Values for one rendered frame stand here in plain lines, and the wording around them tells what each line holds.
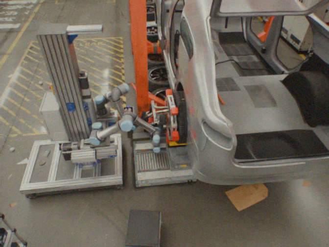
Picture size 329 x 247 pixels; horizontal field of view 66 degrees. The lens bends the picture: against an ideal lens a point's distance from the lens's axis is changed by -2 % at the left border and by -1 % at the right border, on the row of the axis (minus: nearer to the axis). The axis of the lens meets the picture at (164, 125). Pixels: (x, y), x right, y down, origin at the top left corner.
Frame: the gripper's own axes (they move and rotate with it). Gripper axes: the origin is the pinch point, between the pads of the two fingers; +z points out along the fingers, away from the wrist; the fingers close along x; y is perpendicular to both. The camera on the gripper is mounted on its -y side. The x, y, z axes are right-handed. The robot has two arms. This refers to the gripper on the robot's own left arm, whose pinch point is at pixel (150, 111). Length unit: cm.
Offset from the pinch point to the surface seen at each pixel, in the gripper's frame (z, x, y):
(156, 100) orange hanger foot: 30.2, -14.5, 5.2
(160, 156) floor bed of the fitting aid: 3, 15, 80
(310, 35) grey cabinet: 491, 86, 34
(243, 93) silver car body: 84, 86, -22
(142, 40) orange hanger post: 14, -22, -85
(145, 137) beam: 12, -22, 70
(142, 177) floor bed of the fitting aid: -44, 21, 75
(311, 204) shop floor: 63, 218, 83
